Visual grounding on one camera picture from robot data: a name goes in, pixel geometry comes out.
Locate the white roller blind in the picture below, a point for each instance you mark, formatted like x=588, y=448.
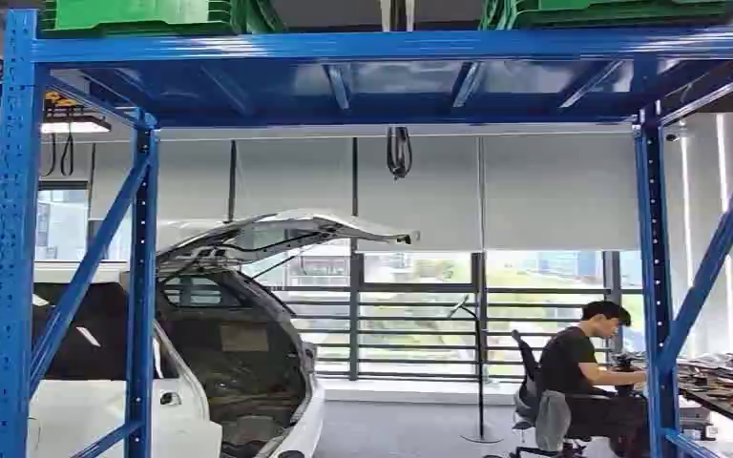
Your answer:
x=562, y=189
x=417, y=189

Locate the grey window railing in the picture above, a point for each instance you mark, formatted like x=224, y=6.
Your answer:
x=417, y=288

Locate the black floor stand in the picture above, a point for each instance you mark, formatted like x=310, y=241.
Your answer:
x=481, y=379

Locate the black office chair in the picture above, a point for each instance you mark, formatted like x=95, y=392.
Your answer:
x=526, y=366

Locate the seated person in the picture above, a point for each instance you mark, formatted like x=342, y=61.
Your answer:
x=565, y=366

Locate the grey jacket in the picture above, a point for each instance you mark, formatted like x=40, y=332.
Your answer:
x=553, y=420

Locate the green plastic crate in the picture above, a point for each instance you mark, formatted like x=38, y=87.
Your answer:
x=139, y=16
x=594, y=16

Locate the white car with open tailgate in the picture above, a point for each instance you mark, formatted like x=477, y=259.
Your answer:
x=88, y=417

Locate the dark cluttered work table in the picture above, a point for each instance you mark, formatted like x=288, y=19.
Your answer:
x=720, y=399

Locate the blue steel rack frame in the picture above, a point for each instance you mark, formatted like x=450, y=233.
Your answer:
x=15, y=189

